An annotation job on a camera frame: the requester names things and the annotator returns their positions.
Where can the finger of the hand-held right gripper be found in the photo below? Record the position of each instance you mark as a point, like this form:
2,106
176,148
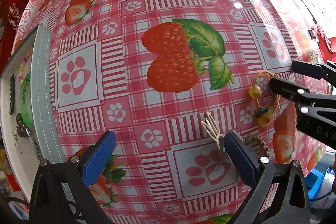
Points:
284,88
309,69

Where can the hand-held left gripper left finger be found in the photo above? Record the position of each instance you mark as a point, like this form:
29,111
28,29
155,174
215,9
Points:
98,158

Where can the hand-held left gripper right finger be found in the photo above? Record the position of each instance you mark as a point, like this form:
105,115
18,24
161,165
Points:
240,158

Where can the silver hair clip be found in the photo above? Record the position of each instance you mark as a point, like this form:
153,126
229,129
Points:
35,145

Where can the white tray with grey rim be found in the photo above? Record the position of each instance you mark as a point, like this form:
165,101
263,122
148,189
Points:
42,98

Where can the green bangle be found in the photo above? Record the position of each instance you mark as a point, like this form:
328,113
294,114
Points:
25,100

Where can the black snap hair clip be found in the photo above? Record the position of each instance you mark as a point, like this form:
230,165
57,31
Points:
12,95

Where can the red plastic stool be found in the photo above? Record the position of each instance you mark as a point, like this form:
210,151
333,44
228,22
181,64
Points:
324,37

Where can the black binder clip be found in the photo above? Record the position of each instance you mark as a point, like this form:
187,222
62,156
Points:
312,33

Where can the beige rabbit hair clip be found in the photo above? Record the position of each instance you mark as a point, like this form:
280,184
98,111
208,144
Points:
212,130

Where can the blue plastic stool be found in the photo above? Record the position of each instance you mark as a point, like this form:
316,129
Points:
319,182

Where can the pink strawberry print tablecloth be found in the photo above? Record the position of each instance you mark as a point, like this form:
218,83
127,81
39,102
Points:
162,82

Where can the red printed blanket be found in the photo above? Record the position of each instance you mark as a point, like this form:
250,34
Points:
18,3

